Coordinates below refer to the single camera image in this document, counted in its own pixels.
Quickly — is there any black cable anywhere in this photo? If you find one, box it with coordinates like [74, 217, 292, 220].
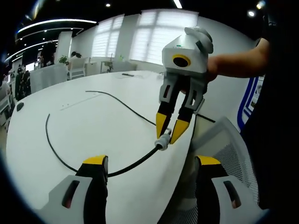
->
[45, 113, 162, 178]
[85, 90, 157, 127]

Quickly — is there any person's right forearm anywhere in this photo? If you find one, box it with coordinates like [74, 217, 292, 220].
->
[218, 38, 272, 79]

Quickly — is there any person's body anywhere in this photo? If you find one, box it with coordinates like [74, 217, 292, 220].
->
[240, 0, 299, 210]

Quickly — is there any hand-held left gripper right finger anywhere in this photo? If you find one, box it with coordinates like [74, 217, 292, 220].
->
[195, 155, 260, 224]

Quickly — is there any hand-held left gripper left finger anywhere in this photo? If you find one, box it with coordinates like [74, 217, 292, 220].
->
[35, 154, 109, 224]

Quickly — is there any white mesh office chair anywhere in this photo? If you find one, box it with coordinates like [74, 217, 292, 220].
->
[161, 116, 260, 224]

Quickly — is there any white desk partition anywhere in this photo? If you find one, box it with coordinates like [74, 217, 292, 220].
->
[29, 63, 69, 93]

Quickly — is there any black office chair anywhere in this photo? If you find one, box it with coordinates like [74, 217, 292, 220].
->
[14, 69, 32, 101]

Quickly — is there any blue and white wall sign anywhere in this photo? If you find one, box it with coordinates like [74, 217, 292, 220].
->
[236, 75, 266, 133]

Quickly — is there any white table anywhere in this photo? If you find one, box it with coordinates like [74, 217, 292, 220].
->
[6, 70, 211, 224]

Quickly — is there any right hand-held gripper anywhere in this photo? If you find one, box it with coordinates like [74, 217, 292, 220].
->
[156, 34, 209, 145]

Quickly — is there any grey cable gland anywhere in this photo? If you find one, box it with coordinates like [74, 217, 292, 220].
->
[154, 128, 173, 152]

